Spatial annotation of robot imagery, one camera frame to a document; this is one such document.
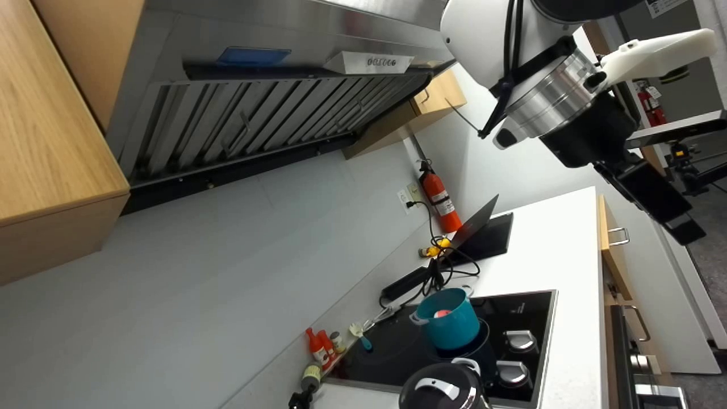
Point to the large wooden wall cabinet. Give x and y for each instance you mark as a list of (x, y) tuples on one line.
[(53, 150)]

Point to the blue rectangular sticker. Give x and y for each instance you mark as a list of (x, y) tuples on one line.
[(253, 58)]

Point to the stainless steel range hood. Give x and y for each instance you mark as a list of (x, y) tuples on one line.
[(265, 115)]

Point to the silver oven knob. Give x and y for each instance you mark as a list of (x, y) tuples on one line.
[(639, 362)]

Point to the white wall outlet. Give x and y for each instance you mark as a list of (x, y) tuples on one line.
[(410, 198)]

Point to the teal and white utensil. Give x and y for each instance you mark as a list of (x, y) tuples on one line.
[(364, 338)]

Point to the black power strip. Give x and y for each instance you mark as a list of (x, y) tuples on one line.
[(405, 285)]

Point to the small pink object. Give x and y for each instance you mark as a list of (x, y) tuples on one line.
[(445, 312)]

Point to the red sauce bottle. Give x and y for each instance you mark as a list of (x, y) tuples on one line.
[(322, 349)]

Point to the yellow plug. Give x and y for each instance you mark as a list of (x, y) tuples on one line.
[(435, 248)]

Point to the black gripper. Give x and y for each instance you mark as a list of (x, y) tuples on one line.
[(594, 133)]

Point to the wooden base cabinet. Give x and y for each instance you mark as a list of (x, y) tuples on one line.
[(607, 264)]

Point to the gray stand bar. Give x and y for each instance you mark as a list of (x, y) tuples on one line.
[(682, 126)]

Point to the black mug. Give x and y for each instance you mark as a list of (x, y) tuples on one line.
[(477, 379)]

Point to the teal pot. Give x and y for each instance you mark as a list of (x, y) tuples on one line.
[(455, 326)]

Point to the small wooden wall cabinet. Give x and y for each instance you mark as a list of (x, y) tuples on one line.
[(424, 104)]

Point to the red fire extinguisher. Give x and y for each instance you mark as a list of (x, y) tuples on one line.
[(440, 196)]

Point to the small distant fire extinguisher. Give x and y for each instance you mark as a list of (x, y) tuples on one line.
[(651, 105)]

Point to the silver cooktop knob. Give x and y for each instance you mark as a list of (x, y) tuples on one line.
[(522, 341), (512, 374)]

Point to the black laptop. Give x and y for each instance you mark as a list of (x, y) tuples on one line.
[(485, 234)]

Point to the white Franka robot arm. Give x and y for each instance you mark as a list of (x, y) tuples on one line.
[(485, 34)]

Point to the black pot lid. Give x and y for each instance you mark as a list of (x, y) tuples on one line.
[(445, 389)]

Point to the black glass cooktop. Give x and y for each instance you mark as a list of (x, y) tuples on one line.
[(400, 355)]

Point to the white printed label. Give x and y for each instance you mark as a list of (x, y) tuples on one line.
[(372, 62)]

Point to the black built-in oven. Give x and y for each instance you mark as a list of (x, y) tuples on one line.
[(625, 355)]

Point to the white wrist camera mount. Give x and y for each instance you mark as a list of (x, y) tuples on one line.
[(659, 49)]

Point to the dark bottle yellow label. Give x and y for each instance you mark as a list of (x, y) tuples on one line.
[(308, 383)]

